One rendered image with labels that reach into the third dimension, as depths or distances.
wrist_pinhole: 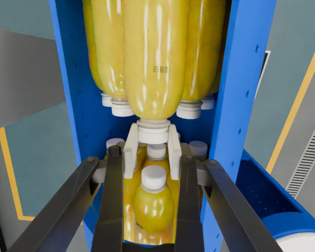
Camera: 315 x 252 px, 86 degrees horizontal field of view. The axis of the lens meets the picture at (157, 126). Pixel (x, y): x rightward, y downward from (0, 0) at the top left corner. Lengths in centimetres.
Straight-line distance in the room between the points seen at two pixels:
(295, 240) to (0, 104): 98
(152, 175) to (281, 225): 53
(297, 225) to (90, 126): 65
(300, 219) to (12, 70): 104
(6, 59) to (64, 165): 129
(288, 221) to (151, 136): 60
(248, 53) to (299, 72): 159
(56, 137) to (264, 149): 190
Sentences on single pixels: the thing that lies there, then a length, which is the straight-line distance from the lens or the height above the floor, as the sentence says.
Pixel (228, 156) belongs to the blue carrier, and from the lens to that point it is 21.
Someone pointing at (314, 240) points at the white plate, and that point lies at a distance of 75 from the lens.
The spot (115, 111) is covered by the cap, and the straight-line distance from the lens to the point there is 27.
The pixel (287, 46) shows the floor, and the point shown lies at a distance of 169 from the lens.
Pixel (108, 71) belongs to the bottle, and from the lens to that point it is 24.
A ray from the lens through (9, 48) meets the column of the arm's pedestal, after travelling 75.
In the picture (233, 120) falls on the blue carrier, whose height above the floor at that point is 121.
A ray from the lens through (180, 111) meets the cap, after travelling 26.
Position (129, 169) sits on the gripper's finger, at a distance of 16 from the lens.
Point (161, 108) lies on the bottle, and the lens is 18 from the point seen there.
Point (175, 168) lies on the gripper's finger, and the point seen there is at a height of 125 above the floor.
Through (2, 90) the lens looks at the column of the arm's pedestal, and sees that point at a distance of 72.
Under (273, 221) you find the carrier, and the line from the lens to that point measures 72.
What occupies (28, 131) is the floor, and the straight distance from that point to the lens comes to 187.
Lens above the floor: 137
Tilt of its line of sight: 69 degrees down
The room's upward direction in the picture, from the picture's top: 179 degrees clockwise
